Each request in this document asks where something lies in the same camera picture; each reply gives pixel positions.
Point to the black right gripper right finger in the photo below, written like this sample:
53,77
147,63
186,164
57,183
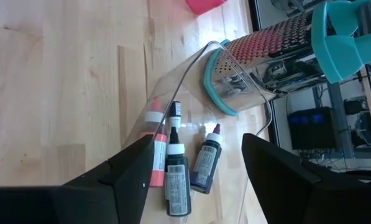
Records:
291,193

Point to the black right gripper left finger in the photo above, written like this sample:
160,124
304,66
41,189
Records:
117,193

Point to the red-labelled food colouring bottle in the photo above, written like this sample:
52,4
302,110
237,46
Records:
159,155

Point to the black-capped food colouring bottle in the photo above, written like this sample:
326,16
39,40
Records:
176,186

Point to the purple-capped food colouring bottle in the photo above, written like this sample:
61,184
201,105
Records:
205,165

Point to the small dark white-capped bottle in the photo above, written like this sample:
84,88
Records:
175,110

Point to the clear plastic bin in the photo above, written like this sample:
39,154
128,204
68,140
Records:
191,81

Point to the black computer with blue lights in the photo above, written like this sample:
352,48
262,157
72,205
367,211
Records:
309,137

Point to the grey metal table leg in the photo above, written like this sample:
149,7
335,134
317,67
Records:
339,124

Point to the pink plastic bin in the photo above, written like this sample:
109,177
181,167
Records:
204,4

